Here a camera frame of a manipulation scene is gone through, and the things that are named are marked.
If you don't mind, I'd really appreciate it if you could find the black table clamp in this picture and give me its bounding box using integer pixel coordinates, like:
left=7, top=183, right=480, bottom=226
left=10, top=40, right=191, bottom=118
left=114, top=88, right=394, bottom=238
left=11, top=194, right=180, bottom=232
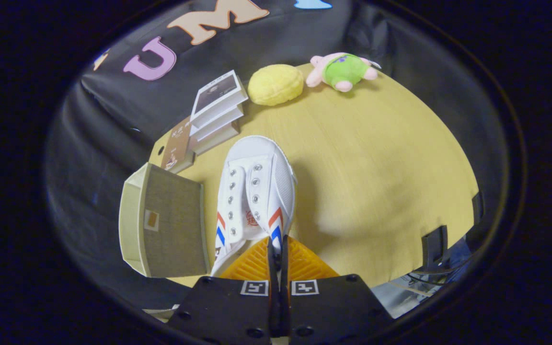
left=471, top=192, right=485, bottom=224
left=422, top=225, right=449, bottom=269

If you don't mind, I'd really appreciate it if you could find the pink and green plush toy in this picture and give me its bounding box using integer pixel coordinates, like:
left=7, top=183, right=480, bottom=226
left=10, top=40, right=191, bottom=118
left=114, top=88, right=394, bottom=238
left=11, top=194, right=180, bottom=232
left=306, top=52, right=381, bottom=92

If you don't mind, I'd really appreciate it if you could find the thick tan book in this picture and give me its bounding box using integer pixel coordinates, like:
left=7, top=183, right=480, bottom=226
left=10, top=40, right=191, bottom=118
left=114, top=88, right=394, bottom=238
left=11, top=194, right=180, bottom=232
left=194, top=122, right=240, bottom=155

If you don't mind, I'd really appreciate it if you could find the white paperback book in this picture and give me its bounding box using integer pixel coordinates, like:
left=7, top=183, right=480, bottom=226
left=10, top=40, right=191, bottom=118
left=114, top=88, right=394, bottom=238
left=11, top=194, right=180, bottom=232
left=191, top=103, right=245, bottom=141

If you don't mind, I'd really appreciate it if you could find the white canvas shoe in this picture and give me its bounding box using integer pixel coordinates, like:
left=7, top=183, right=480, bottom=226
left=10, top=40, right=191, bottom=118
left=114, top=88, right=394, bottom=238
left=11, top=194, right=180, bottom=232
left=209, top=136, right=298, bottom=278

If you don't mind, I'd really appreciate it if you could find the yellow plush bun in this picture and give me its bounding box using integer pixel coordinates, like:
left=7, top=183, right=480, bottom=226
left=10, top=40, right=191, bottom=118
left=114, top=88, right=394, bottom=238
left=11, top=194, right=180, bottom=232
left=248, top=64, right=304, bottom=106

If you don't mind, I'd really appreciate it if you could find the brown cover book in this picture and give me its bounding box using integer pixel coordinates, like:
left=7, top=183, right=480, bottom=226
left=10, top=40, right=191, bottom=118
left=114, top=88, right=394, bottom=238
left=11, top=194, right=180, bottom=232
left=160, top=116, right=196, bottom=174

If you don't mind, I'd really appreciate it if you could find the white portrait cover book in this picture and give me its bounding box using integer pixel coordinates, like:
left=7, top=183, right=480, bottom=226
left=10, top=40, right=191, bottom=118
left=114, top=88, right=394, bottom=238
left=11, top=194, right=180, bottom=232
left=191, top=70, right=249, bottom=126

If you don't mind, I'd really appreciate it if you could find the black backdrop cloth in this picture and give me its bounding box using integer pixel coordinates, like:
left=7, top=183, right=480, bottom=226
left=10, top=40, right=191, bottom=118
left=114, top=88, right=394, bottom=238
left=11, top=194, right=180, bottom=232
left=46, top=0, right=506, bottom=312

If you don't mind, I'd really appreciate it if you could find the beige fabric storage box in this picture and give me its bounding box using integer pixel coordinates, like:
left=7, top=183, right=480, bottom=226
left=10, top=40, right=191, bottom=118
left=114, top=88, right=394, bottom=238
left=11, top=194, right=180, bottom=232
left=119, top=163, right=211, bottom=278

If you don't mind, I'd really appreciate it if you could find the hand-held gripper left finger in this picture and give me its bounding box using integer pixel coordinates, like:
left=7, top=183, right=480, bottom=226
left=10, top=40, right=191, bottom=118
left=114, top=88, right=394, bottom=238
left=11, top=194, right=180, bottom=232
left=166, top=236, right=279, bottom=345

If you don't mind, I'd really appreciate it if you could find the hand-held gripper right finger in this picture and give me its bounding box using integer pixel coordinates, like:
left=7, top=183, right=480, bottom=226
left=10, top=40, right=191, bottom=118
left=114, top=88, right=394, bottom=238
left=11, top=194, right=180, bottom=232
left=278, top=235, right=395, bottom=345

